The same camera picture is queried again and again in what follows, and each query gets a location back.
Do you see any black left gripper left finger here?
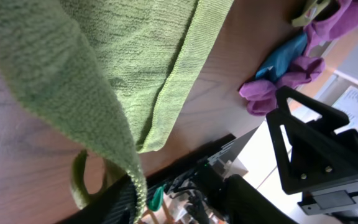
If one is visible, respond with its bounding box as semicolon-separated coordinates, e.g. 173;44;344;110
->
222;175;296;224

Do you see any light green cloth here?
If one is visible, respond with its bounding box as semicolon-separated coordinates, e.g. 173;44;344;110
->
0;1;232;222

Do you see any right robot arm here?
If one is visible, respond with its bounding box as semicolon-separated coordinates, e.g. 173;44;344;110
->
165;129;256;222

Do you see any blue cloth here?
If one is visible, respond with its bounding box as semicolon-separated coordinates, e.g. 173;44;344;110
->
255;31;308;83

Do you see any olive green cloth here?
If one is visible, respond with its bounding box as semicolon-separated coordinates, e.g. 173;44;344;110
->
291;0;331;27

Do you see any purple cloth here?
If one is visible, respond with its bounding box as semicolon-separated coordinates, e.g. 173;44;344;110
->
239;0;358;116

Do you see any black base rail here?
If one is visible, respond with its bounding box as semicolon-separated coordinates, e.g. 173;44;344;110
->
60;134;236;224

